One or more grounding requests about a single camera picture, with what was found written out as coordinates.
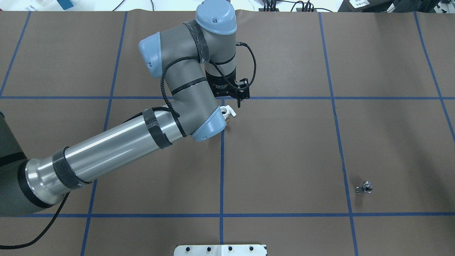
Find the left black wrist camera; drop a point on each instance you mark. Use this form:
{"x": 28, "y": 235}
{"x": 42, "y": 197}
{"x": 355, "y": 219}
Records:
{"x": 239, "y": 91}

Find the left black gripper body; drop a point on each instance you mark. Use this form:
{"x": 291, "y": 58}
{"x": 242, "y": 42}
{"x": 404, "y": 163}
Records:
{"x": 221, "y": 84}

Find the white brass PPR valve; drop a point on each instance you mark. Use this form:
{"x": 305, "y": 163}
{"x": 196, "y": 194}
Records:
{"x": 227, "y": 113}

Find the small metal pipe fitting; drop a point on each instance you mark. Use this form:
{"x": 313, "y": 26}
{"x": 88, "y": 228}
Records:
{"x": 366, "y": 187}

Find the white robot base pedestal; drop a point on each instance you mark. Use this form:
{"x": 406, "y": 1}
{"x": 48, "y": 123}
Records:
{"x": 221, "y": 250}

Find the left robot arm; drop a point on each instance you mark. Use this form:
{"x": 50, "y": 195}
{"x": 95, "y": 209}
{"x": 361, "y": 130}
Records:
{"x": 175, "y": 57}

